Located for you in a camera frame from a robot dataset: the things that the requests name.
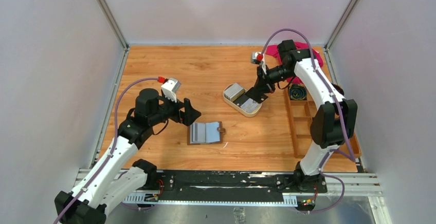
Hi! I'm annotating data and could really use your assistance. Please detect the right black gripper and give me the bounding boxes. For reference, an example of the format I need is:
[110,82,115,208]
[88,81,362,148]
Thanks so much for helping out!
[251,64,296,95]

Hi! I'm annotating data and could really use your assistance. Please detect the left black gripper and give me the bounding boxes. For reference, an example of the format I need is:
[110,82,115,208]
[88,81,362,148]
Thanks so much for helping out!
[149,92,201,126]

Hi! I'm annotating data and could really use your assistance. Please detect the silver grey card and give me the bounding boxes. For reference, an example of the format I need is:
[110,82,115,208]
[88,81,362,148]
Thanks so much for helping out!
[190,122,206,144]

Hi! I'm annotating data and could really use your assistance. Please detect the beige oval card tray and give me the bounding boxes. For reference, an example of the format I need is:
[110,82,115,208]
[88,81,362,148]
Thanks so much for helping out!
[223,85,262,118]

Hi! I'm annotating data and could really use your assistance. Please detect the brown leather card holder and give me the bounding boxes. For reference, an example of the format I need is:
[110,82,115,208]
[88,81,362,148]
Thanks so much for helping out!
[187,121,226,145]

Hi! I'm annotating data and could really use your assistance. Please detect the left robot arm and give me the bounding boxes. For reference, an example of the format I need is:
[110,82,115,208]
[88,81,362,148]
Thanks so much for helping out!
[54,88,201,223]

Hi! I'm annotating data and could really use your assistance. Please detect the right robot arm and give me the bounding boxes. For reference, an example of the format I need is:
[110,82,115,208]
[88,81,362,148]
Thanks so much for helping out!
[247,40,357,192]

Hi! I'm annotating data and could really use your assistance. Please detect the pink cloth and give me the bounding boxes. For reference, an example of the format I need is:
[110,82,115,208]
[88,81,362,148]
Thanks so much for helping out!
[265,41,324,84]

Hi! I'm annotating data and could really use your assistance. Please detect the wooden compartment organizer tray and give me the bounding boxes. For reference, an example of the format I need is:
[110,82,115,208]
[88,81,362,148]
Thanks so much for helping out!
[283,85,362,159]

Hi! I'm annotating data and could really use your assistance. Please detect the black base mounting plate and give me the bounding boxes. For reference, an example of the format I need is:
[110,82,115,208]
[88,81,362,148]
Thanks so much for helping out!
[124,170,329,203]

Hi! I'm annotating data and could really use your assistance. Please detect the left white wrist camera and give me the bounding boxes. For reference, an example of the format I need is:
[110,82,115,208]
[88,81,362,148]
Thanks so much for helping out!
[158,77,181,103]

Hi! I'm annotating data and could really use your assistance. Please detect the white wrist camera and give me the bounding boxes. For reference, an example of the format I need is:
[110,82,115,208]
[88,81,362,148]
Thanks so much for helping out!
[158,77,181,103]
[250,52,266,74]

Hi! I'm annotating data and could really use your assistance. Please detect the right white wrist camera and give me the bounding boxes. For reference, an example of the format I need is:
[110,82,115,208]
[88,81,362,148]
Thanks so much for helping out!
[250,52,266,74]

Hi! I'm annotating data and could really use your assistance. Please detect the black blue coiled cable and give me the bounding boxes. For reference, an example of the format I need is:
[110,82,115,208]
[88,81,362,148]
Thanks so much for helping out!
[288,83,308,101]

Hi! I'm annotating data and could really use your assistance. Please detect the aluminium rail frame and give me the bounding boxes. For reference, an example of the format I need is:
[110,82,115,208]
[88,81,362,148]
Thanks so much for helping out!
[54,167,383,223]

